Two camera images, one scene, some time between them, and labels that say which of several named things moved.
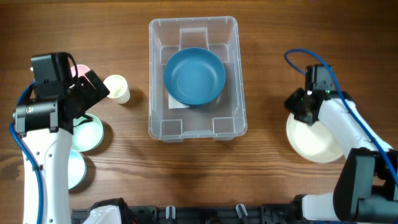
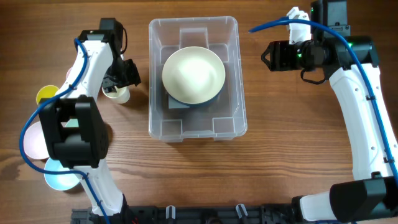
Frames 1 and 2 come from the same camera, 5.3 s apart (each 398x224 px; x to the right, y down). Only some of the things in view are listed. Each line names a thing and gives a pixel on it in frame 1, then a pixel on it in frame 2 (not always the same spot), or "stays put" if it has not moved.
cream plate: x=311 y=142 to x=193 y=74
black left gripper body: x=90 y=90 to x=117 y=79
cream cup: x=118 y=88 stays put
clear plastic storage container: x=196 y=86 stays put
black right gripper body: x=296 y=101 to x=274 y=56
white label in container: x=175 y=104 stays put
